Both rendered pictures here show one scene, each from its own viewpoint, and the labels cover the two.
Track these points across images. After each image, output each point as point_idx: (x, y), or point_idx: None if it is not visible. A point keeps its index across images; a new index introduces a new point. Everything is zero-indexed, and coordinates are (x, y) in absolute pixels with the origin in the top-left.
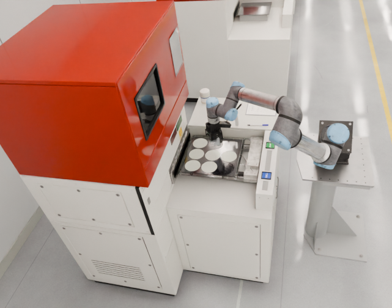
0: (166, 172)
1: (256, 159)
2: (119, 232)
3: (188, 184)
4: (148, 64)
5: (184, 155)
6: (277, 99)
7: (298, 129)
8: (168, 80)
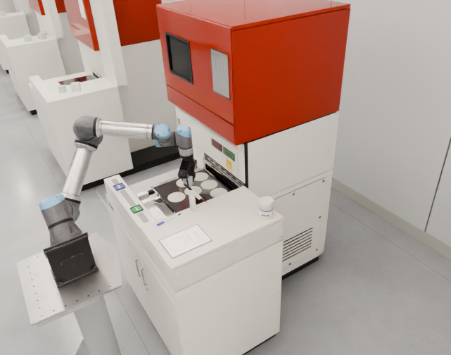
0: (200, 147)
1: (149, 211)
2: None
3: None
4: (181, 32)
5: (224, 186)
6: (100, 117)
7: (77, 138)
8: (202, 77)
